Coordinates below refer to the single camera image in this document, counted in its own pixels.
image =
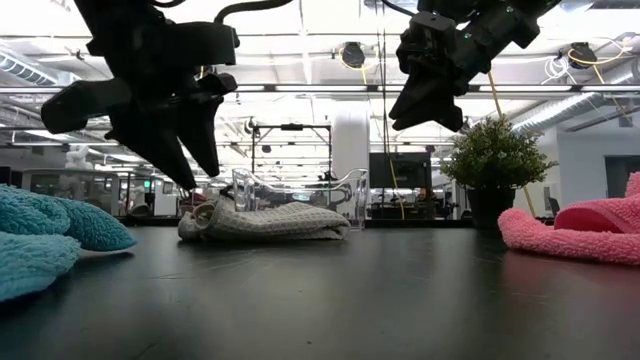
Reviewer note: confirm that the dark door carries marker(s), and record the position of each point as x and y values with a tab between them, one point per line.
622	175

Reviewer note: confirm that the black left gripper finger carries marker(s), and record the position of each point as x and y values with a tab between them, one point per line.
155	135
200	125

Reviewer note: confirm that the white building pillar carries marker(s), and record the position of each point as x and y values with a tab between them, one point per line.
350	140

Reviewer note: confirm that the black monitor screen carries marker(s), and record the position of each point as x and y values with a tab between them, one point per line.
400	170

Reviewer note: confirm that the small potted artificial plant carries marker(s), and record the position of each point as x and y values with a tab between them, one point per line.
492	155

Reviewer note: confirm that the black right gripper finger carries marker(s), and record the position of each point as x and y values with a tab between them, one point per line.
412	97
442	112

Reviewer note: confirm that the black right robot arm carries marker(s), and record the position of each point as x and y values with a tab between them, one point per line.
505	22

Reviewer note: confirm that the clear plastic bin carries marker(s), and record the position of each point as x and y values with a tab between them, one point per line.
357	200

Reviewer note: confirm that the grey waffle towel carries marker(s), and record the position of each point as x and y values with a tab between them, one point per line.
270	222

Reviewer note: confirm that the pink microfiber towel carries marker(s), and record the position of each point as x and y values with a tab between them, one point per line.
575	235

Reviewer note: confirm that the white plush figure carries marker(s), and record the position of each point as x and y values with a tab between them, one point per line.
77	157

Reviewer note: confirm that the black aluminium table frame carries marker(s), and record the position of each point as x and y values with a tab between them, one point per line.
400	223

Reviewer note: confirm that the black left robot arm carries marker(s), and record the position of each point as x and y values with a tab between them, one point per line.
115	12

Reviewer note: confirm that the black metal frame rig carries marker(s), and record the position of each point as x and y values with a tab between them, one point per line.
291	127

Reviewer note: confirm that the teal microfiber towel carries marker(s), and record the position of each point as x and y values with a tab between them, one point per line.
35	235

